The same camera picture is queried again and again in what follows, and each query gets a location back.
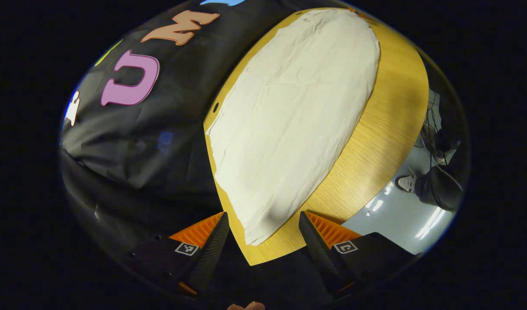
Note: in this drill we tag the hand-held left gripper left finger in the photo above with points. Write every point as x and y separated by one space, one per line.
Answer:
211 254

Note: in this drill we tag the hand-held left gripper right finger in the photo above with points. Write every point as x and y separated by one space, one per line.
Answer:
319 258

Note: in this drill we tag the white jeans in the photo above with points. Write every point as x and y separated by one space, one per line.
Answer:
289 120

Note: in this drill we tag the person's white shoe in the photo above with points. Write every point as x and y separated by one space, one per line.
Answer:
405 184

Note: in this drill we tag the black backdrop cloth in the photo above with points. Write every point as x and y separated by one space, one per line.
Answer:
168 142

